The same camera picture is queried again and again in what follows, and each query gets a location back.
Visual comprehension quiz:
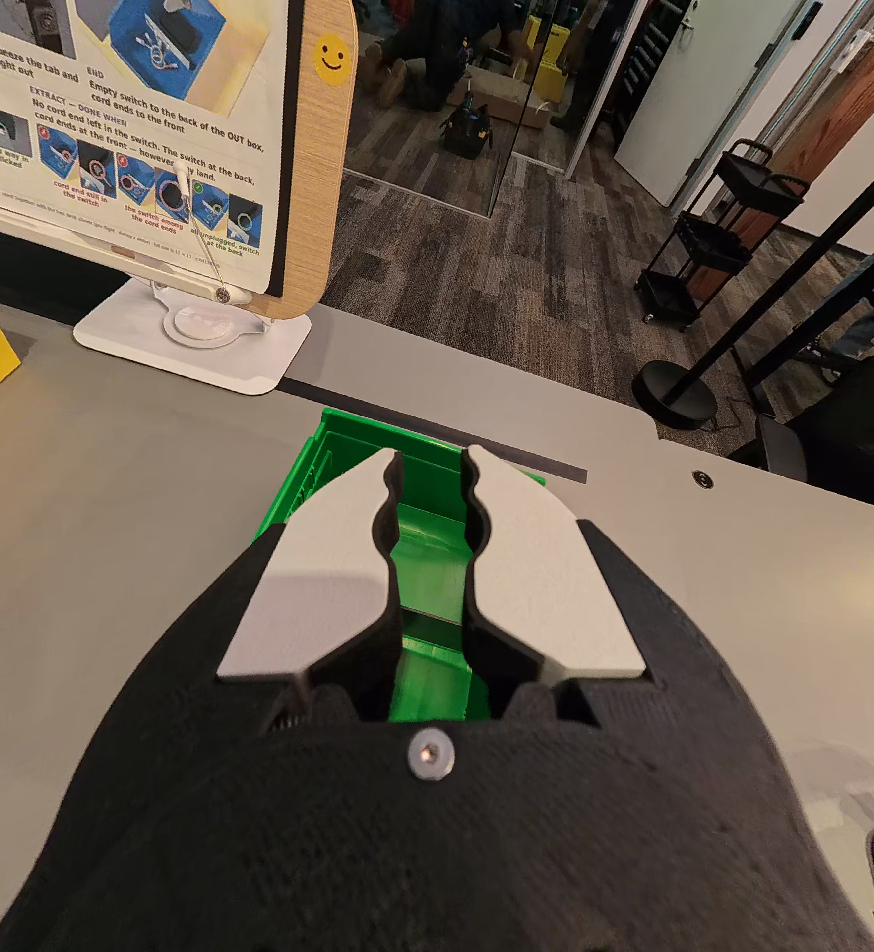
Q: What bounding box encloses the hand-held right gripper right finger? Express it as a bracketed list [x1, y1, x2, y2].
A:
[463, 445, 647, 708]

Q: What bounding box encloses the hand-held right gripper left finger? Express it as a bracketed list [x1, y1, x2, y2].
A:
[216, 448, 404, 711]

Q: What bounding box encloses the green plastic bin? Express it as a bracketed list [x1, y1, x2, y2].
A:
[254, 407, 547, 724]

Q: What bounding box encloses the black pole stand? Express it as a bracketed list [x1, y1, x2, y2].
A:
[632, 141, 874, 431]

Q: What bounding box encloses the black utility cart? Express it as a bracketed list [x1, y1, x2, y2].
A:
[634, 139, 812, 332]

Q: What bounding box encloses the wooden sign board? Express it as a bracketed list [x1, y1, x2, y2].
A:
[247, 0, 358, 321]

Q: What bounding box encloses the black tool bag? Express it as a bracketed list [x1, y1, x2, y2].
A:
[439, 93, 494, 161]

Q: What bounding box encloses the cardboard box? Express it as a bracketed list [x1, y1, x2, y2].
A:
[448, 67, 557, 131]

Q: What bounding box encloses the printed instruction poster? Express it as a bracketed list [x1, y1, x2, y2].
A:
[0, 0, 289, 295]

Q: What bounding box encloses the white door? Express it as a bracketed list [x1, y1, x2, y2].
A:
[614, 0, 810, 209]

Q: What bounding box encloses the yellow plastic container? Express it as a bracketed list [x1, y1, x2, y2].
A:
[519, 15, 572, 98]

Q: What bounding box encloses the yellow smiley sticker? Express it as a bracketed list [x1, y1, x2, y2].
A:
[312, 33, 353, 88]

